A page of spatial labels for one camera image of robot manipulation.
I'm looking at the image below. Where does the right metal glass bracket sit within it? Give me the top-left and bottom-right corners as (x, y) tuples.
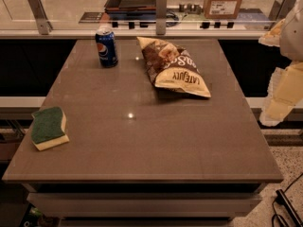
(269, 0), (297, 29)

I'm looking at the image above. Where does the middle metal glass bracket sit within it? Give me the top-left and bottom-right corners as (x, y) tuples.
(156, 0), (167, 35)

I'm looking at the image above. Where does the brown chip bag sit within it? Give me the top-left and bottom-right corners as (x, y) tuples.
(137, 37), (211, 98)

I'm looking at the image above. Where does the left metal glass bracket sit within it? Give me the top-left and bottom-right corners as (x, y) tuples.
(27, 0), (52, 35)

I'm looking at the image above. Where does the cardboard box with label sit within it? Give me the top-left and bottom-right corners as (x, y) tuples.
(203, 0), (242, 19)

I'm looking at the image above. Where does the metal glass bracket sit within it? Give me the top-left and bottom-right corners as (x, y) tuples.
(27, 0), (52, 35)
(269, 0), (297, 29)
(156, 0), (167, 35)

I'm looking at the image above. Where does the blue pepsi can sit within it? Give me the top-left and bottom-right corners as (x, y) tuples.
(95, 27), (118, 68)

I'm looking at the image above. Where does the green yellow sponge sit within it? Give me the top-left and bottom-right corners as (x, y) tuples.
(31, 107), (69, 151)

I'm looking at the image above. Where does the black power strip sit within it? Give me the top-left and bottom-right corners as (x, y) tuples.
(276, 189), (303, 227)

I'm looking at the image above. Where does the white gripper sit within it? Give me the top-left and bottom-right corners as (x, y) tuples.
(258, 0), (303, 127)

